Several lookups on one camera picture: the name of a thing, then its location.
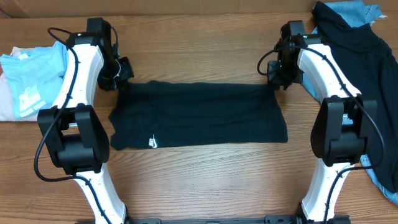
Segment black t-shirt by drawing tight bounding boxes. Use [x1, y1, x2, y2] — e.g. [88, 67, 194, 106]
[109, 81, 288, 150]

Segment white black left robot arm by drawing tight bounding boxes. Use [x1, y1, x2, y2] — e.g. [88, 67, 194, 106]
[34, 17, 134, 223]

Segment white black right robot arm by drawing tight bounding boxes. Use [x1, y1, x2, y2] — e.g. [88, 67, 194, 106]
[264, 21, 379, 223]

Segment light blue folded t-shirt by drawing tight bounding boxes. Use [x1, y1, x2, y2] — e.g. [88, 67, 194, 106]
[1, 41, 68, 119]

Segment black long garment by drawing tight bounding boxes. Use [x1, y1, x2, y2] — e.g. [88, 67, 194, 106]
[312, 1, 398, 194]

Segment blue denim jeans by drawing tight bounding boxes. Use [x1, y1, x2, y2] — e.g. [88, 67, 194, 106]
[301, 0, 398, 206]

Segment pink folded garment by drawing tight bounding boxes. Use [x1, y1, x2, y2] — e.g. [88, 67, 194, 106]
[0, 46, 38, 123]

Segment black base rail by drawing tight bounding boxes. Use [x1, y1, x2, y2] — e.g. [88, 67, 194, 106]
[124, 214, 351, 224]

